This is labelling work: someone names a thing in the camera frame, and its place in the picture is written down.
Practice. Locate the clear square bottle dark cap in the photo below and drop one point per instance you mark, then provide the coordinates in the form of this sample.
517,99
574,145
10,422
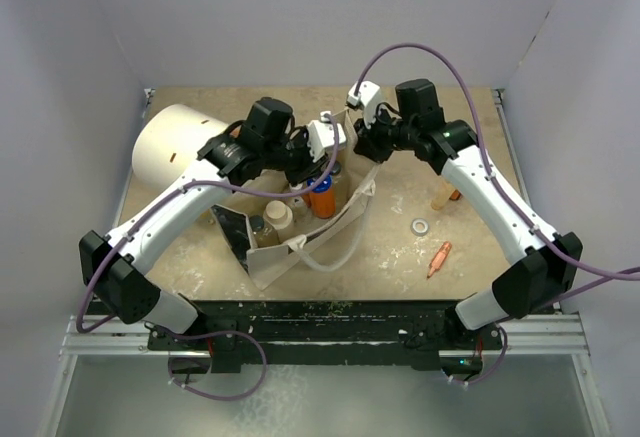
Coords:
336,170

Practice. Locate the white bottle beige cap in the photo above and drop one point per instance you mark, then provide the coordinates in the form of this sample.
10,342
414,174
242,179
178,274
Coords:
280,217

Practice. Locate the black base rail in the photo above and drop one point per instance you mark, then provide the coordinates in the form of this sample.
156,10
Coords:
419,334

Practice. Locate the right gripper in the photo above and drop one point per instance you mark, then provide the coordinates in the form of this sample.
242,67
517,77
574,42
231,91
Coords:
367,137

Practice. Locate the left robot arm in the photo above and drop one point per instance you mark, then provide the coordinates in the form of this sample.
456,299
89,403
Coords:
114,266

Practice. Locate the small square bottle dark cap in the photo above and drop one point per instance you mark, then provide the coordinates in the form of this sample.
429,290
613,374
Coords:
264,233

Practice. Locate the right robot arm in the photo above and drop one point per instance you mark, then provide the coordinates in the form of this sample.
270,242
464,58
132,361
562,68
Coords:
536,275

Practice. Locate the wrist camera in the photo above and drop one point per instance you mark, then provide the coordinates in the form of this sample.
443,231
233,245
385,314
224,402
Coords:
321,137
365,96

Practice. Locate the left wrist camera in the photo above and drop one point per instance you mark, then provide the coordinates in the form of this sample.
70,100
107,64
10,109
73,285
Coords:
321,137

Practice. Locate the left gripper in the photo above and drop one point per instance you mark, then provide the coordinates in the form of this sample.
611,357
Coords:
308,168

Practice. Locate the orange bottle blue pump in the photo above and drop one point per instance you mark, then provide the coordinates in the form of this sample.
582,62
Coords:
322,198

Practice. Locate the beige tube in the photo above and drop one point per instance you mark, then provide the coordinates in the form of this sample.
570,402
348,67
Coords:
442,195

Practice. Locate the canvas tote bag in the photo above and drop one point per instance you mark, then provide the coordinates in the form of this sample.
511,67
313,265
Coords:
323,245

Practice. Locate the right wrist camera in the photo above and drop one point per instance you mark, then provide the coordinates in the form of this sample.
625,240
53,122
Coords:
365,96

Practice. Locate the white round container orange lid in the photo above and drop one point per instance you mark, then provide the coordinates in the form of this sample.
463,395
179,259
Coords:
169,143

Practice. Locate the small clear bottle white cap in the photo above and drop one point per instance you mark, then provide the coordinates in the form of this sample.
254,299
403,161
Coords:
300,199

